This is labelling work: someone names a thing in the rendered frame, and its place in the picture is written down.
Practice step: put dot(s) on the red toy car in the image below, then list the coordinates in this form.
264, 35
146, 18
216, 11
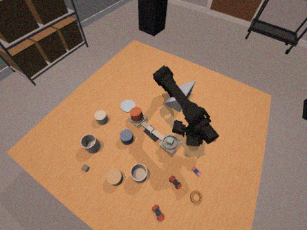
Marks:
158, 212
175, 182

